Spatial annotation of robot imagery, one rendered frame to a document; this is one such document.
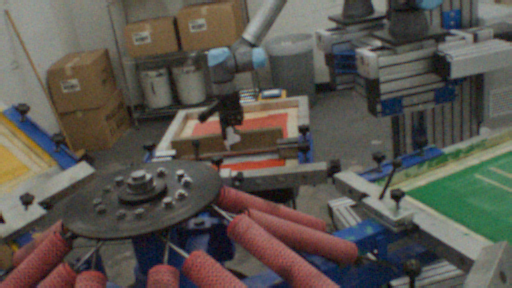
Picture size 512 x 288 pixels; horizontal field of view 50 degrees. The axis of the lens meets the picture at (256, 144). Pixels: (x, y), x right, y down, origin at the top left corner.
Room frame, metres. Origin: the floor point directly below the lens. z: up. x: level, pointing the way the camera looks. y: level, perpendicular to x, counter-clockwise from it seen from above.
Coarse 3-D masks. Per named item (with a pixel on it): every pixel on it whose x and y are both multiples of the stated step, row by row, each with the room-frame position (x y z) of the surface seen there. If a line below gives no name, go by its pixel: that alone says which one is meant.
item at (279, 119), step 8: (248, 120) 2.23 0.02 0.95; (256, 120) 2.21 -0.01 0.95; (264, 120) 2.20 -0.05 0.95; (272, 120) 2.18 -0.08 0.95; (280, 120) 2.17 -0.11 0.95; (264, 160) 1.79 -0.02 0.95; (272, 160) 1.78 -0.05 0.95; (280, 160) 1.77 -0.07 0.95; (232, 168) 1.76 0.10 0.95; (240, 168) 1.75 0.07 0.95; (248, 168) 1.74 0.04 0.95; (256, 168) 1.73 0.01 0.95
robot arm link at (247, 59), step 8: (240, 48) 1.92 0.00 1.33; (248, 48) 1.90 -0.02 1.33; (256, 48) 1.87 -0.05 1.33; (240, 56) 1.84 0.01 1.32; (248, 56) 1.84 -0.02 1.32; (256, 56) 1.84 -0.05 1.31; (264, 56) 1.85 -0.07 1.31; (240, 64) 1.83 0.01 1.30; (248, 64) 1.83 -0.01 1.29; (256, 64) 1.84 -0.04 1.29; (264, 64) 1.85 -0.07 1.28; (240, 72) 1.84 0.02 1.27
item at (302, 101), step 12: (300, 96) 2.33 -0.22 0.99; (204, 108) 2.38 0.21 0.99; (252, 108) 2.32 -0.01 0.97; (264, 108) 2.32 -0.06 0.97; (276, 108) 2.31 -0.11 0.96; (288, 108) 2.30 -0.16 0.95; (300, 108) 2.17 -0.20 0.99; (180, 120) 2.26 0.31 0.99; (300, 120) 2.03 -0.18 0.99; (168, 132) 2.14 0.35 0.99; (180, 132) 2.20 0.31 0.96; (168, 144) 2.00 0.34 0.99
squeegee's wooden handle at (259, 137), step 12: (240, 132) 1.84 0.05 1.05; (252, 132) 1.83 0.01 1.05; (264, 132) 1.83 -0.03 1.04; (276, 132) 1.82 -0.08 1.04; (180, 144) 1.87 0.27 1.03; (204, 144) 1.85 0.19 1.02; (216, 144) 1.85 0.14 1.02; (240, 144) 1.84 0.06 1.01; (252, 144) 1.83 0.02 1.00; (264, 144) 1.83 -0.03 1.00; (276, 144) 1.82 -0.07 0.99; (180, 156) 1.87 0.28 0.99
